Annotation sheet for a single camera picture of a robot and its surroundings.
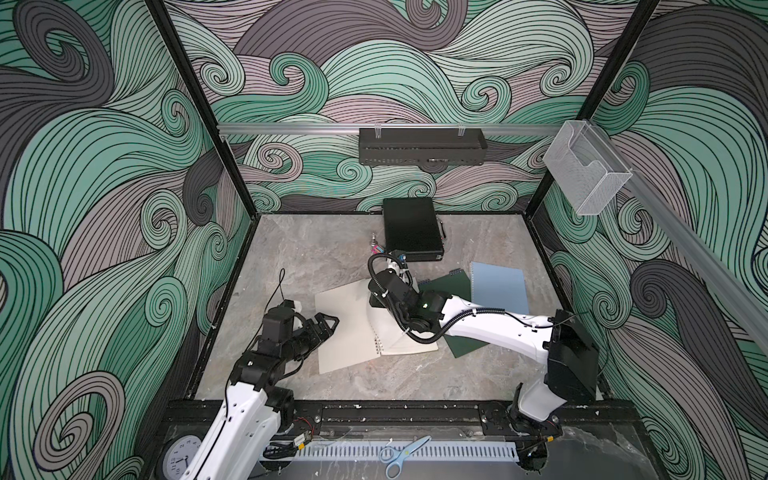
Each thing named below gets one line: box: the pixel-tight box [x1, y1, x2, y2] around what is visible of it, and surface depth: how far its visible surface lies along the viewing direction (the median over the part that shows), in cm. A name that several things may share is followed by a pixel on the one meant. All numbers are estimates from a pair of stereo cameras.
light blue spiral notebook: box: [470, 261, 529, 315], surface depth 101 cm
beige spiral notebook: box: [314, 279, 439, 375], surface depth 86 cm
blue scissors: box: [379, 435, 432, 480], surface depth 70 cm
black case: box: [383, 197, 444, 263], surface depth 120 cm
